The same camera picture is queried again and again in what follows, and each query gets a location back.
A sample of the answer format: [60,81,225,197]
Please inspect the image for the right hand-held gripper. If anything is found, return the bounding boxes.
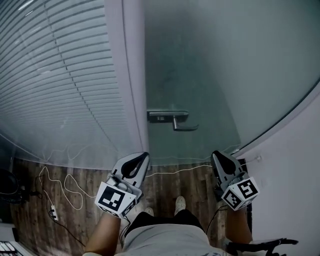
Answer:
[210,149,261,212]

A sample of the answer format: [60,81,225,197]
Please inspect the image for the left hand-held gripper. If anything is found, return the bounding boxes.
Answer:
[94,151,151,220]

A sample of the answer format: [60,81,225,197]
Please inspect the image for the frosted glass door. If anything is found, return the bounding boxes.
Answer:
[144,0,320,168]

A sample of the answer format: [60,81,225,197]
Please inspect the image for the person's right forearm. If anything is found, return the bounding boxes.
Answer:
[225,206,253,245]

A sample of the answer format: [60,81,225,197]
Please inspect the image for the person's left forearm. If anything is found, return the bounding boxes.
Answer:
[84,211,124,256]

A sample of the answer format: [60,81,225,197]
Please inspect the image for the person's right white shoe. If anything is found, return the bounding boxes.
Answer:
[173,195,187,216]

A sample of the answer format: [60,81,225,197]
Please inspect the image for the person's black shorts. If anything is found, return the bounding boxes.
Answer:
[124,208,206,237]

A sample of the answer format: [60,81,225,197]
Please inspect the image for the person's light grey shirt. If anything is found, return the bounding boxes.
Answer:
[82,223,237,256]

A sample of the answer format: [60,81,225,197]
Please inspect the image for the black chair base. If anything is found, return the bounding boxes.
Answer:
[223,237,300,256]

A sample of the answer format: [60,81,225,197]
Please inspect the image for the white power strip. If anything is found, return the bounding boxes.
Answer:
[49,204,60,222]

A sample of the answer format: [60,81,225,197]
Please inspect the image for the grey window blinds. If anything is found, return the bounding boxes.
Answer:
[0,0,131,169]

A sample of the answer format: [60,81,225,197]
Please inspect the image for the white keyboard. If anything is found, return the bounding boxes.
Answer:
[0,239,20,256]

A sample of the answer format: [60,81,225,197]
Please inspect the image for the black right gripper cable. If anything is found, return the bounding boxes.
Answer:
[204,205,229,235]

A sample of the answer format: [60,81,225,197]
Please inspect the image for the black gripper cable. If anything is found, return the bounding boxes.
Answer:
[204,205,229,235]
[118,214,132,249]

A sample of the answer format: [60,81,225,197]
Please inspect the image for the long white floor cable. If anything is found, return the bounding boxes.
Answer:
[39,161,214,211]

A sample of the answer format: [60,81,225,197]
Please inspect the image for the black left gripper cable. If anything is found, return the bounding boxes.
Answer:
[118,214,132,249]

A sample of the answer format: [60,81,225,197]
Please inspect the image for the metal door lever handle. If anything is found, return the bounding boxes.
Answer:
[146,109,200,132]

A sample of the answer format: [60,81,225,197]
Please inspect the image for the black power strip cable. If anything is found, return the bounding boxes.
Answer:
[48,211,87,248]

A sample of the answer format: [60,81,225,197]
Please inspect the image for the white door frame post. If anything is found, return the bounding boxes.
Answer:
[103,0,151,161]

